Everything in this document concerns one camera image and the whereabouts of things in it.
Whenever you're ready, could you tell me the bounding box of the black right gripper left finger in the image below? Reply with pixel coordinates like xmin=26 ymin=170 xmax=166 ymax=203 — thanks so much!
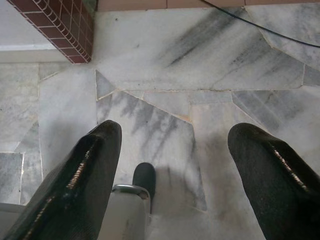
xmin=3 ymin=119 xmax=123 ymax=240

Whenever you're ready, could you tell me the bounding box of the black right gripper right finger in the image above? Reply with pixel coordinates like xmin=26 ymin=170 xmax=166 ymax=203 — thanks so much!
xmin=227 ymin=122 xmax=320 ymax=240

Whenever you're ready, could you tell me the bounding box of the red-brown tiled pillar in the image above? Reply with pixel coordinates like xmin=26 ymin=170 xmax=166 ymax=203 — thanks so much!
xmin=7 ymin=0 xmax=95 ymax=65

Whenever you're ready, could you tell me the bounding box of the black floor cable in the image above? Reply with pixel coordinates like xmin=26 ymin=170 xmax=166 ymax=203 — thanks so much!
xmin=199 ymin=0 xmax=320 ymax=48

